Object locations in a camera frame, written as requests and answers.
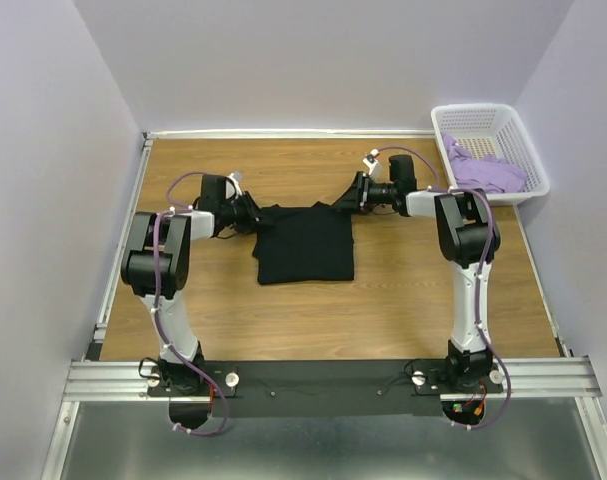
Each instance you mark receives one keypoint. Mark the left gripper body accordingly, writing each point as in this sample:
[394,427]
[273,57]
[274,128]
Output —
[239,213]

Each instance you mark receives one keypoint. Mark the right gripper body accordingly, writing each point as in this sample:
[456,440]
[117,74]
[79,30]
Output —
[380,194]

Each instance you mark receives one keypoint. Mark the black t shirt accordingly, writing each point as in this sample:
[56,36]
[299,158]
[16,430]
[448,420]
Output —
[299,244]

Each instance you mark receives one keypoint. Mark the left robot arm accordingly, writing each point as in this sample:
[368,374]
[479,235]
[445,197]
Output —
[156,263]

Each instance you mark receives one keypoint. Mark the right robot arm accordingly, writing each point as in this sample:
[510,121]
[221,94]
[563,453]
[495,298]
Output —
[468,239]

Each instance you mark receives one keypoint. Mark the purple t shirt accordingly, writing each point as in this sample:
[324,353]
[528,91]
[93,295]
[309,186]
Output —
[492,174]

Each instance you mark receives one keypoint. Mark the white plastic laundry basket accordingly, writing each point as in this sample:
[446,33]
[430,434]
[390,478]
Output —
[491,129]

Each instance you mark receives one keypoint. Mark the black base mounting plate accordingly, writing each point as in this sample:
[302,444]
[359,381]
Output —
[202,399]

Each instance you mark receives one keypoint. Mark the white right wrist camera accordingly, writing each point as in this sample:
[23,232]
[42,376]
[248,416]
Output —
[373,166]

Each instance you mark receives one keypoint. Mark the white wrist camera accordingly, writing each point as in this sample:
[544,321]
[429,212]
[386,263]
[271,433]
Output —
[233,187]
[373,166]

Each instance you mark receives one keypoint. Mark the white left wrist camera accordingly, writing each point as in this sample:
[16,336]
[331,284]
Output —
[233,187]

